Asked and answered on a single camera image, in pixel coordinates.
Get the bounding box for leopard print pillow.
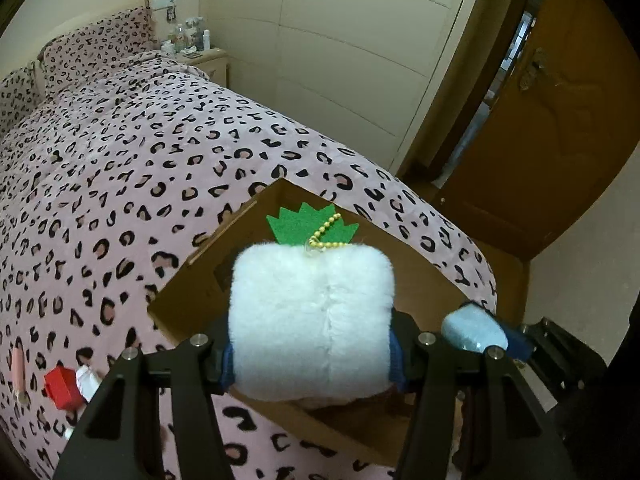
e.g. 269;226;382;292
0;62;41;136
38;6;154;98

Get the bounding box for left leopard print pillow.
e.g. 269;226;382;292
0;62;41;136

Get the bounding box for beige bedside table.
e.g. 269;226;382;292
177;48;229;88

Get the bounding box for red small box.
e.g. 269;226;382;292
44;366;84;412

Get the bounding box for white wardrobe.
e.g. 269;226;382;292
201;0;475;170

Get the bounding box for pink pen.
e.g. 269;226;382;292
12;346;28;405

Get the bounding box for wall power socket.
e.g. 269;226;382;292
151;0;177;11

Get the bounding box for bottles on bedside table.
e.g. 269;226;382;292
160;16;213;58

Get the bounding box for white cream tube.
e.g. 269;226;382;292
76;365;102;403

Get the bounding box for right leopard print pillow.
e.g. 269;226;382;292
38;6;154;98

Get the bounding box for light blue plush item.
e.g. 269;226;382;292
440;302;509;353

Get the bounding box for white radish plush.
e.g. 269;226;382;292
222;204;405;402

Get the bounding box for brown wooden door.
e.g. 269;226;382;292
437;0;639;260

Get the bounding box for pink leopard print blanket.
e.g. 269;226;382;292
1;52;497;479

